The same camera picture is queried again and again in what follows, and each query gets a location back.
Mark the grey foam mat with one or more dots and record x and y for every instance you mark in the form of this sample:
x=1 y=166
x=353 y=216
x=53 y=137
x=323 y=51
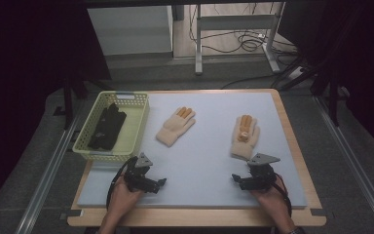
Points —
x=201 y=162

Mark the black tripod stand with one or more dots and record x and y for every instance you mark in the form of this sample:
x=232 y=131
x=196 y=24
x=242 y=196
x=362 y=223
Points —
x=68 y=100

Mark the white cabinet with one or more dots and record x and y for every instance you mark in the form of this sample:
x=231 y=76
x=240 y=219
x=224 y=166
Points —
x=130 y=29

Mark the person's left hand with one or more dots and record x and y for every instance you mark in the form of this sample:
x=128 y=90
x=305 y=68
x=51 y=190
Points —
x=121 y=200

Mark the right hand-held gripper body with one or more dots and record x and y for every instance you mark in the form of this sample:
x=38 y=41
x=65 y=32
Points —
x=261 y=177

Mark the black glove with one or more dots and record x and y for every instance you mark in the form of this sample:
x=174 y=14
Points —
x=112 y=126
x=95 y=139

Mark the cream glove with orange tag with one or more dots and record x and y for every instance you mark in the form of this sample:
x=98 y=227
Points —
x=245 y=143

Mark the aluminium rail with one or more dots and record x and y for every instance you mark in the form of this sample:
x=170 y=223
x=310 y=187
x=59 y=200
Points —
x=357 y=169
x=42 y=188

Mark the person's right hand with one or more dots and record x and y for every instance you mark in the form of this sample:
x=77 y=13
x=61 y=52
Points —
x=271 y=201

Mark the cream glove with orange fingertips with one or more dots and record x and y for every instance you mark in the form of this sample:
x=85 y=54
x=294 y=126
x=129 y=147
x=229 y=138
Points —
x=175 y=128

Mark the black metal stand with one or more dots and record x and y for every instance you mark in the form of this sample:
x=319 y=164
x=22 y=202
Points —
x=332 y=97

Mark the yellow-green plastic basket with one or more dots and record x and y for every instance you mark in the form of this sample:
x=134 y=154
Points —
x=133 y=130

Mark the white metal desk frame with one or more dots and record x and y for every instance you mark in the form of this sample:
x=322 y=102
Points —
x=233 y=22

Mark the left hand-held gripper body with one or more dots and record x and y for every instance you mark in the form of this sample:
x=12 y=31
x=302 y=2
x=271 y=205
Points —
x=136 y=177

